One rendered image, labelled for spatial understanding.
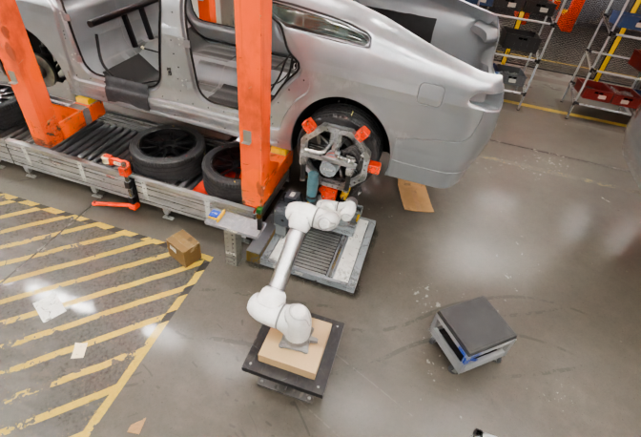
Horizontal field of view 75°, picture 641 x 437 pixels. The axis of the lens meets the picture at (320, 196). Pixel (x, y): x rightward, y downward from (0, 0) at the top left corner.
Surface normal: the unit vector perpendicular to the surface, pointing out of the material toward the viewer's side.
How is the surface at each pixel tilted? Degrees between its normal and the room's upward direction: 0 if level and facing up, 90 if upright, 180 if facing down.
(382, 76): 90
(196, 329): 0
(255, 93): 90
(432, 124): 90
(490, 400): 0
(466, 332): 0
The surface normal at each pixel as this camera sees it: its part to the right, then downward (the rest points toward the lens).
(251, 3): -0.30, 0.59
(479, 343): 0.09, -0.77
